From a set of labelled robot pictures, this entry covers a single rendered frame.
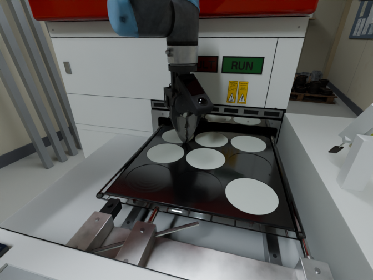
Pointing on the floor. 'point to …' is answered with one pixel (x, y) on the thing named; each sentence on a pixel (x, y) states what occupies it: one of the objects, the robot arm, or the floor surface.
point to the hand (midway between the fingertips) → (186, 140)
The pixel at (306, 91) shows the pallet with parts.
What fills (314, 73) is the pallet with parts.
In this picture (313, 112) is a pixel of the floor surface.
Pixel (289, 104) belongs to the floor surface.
